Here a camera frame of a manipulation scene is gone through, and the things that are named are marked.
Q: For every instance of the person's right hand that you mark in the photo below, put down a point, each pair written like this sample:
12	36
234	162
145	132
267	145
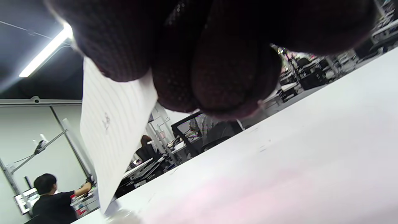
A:
217	46

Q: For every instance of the lined paper with black text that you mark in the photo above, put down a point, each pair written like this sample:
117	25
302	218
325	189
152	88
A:
115	124

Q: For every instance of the black mesh office chair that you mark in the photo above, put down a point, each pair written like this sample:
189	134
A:
188	137

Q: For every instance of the ceiling strip light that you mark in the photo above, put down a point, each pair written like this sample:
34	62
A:
46	51

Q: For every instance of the desk monitor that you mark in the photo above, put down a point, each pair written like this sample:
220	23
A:
26	200

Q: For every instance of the security dome camera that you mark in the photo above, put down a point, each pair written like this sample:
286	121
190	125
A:
35	99

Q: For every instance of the camera boom arm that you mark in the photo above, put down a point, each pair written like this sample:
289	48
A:
39	147

